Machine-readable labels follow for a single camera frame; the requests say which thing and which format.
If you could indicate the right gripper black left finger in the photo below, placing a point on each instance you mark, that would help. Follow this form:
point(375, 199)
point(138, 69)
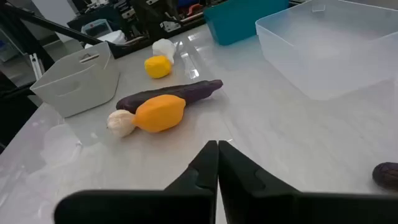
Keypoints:
point(174, 205)

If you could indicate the red object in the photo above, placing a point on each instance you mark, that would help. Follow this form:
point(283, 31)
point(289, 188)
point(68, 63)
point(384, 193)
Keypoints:
point(194, 9)

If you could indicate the small purple eggplant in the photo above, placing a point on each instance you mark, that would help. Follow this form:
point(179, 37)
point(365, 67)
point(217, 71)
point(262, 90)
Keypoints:
point(387, 175)

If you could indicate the orange lemon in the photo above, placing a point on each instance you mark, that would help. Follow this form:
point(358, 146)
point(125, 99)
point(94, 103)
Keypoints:
point(158, 113)

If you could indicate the silver metal bracket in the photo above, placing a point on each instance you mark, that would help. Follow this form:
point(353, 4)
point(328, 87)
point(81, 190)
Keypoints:
point(36, 67)

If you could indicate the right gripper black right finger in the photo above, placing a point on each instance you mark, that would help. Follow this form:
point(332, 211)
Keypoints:
point(264, 205)

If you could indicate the clear plastic bin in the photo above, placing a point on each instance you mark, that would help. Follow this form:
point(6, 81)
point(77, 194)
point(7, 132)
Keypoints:
point(326, 62)

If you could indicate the white garlic bulb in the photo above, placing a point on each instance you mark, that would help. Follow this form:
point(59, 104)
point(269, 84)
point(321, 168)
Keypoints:
point(163, 47)
point(119, 124)

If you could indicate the yellow lemon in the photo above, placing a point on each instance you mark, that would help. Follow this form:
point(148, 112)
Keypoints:
point(158, 67)

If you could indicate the long purple eggplant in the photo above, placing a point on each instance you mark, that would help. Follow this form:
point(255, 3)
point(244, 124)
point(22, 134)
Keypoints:
point(196, 89)

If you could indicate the black metal frame bar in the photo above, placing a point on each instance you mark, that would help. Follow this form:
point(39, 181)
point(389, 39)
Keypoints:
point(62, 29)

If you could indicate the teal plastic basket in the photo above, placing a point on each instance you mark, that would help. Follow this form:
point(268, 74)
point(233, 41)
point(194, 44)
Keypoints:
point(242, 21)

